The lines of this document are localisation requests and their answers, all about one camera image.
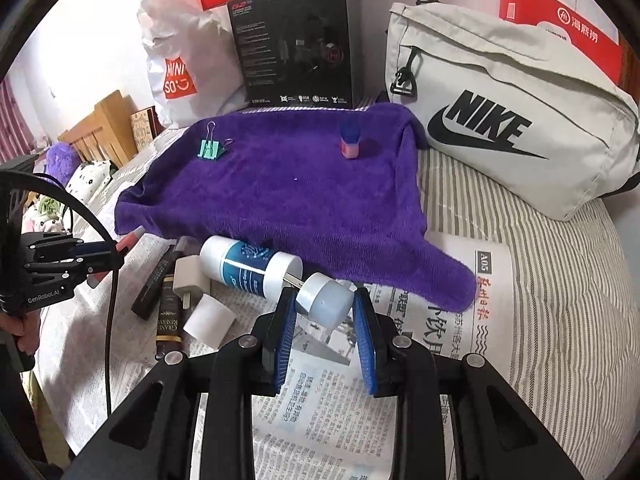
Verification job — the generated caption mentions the white patterned pillow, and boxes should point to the white patterned pillow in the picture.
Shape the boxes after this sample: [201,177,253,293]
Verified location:
[65,159,121,201]

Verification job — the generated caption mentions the black Grand Reserve box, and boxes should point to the black Grand Reserve box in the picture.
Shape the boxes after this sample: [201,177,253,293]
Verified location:
[154,272,193,361]

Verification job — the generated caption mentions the purple towel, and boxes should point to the purple towel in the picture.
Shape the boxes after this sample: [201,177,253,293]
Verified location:
[114,102,478,313]

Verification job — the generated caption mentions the black product box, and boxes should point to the black product box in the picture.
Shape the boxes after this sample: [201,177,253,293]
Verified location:
[226,0,357,111]

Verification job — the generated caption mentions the white cylindrical USB device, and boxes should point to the white cylindrical USB device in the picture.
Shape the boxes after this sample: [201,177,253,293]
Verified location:
[285,272,357,333]

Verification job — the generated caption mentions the white cap cup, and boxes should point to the white cap cup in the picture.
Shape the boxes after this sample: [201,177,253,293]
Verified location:
[182,294,236,352]

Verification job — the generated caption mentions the white bottle blue label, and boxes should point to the white bottle blue label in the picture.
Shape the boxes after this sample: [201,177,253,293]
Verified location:
[199,235,304,303]

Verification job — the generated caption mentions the green binder clip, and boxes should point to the green binder clip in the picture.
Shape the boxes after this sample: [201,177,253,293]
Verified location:
[198,121,235,162]

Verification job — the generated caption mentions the brown patterned box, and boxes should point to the brown patterned box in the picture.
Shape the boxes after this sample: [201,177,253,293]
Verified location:
[131,106,161,151]

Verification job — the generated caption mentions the person's left hand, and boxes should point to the person's left hand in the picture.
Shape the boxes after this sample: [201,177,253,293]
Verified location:
[0,310,42,361]

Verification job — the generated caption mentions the purple plush toy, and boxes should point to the purple plush toy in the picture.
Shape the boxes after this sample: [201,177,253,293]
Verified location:
[45,142,83,193]

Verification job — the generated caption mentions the red cardboard box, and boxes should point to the red cardboard box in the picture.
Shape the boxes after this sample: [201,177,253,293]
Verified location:
[497,0,626,86]

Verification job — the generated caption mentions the black rectangular case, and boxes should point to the black rectangular case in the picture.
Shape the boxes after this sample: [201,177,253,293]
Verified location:
[131,240,188,321]

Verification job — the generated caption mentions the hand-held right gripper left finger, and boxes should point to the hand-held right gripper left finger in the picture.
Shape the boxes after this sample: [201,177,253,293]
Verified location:
[64,287,300,480]

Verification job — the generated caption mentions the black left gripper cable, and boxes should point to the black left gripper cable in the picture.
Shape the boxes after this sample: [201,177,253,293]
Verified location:
[0,170,123,418]

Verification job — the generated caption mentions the newspaper sheets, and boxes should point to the newspaper sheets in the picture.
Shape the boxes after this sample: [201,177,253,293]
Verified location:
[35,95,640,480]

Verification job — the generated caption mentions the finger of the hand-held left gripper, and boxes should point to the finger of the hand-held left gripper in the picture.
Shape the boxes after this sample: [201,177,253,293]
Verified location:
[24,259,126,292]
[25,232,126,262]

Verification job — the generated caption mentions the wooden headboard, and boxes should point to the wooden headboard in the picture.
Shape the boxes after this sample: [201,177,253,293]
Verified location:
[57,90,138,168]

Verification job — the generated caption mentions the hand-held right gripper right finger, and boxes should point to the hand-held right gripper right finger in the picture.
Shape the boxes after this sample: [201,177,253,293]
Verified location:
[352,285,586,480]

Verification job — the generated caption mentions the pink utility knife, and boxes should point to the pink utility knife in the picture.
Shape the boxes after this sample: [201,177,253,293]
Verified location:
[87,226,147,286]

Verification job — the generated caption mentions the floral cloth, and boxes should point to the floral cloth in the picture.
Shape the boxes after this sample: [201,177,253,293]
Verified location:
[22,195,71,236]

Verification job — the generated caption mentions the white charger plug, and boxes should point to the white charger plug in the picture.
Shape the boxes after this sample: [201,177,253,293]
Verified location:
[172,255,213,311]

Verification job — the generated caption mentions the white sling bag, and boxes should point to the white sling bag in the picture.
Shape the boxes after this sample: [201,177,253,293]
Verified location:
[385,0,640,223]

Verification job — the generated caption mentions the white plastic shopping bag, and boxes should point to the white plastic shopping bag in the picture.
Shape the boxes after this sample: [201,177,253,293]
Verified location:
[139,0,248,131]

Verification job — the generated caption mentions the pink curtain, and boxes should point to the pink curtain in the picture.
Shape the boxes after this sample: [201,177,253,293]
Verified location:
[0,77,38,163]

